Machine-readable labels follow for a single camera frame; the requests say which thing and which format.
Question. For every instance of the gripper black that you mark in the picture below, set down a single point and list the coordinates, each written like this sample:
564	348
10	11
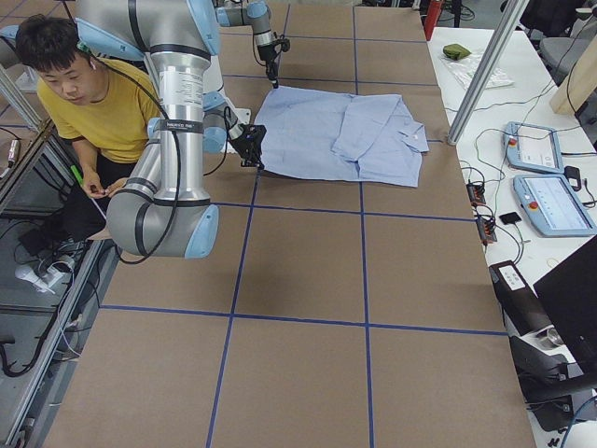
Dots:
244	146
268	59

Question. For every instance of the blue striped button shirt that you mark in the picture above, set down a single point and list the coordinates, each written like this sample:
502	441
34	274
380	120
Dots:
333	136

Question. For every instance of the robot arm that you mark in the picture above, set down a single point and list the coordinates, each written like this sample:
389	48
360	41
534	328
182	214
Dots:
163	209
254	14

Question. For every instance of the person in yellow shirt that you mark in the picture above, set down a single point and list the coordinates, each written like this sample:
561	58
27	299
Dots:
100	107

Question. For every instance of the green cloth pouch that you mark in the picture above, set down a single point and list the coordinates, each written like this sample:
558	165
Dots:
455	52

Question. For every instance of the upper teach pendant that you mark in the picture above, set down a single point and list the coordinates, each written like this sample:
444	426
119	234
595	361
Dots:
533	148

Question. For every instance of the teach pendant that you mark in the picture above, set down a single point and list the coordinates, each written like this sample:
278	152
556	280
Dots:
533	148
552	206

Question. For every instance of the lower teach pendant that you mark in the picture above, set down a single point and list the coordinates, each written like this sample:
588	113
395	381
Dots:
552	206

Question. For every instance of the black labelled box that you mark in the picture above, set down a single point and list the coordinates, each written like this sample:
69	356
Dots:
517	298

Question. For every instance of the black monitor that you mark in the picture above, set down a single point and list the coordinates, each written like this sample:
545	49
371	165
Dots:
567	294

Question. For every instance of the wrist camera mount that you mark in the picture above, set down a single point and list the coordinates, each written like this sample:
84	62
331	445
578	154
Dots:
281	43

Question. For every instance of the aluminium frame post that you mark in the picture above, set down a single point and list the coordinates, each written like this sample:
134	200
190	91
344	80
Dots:
488	62

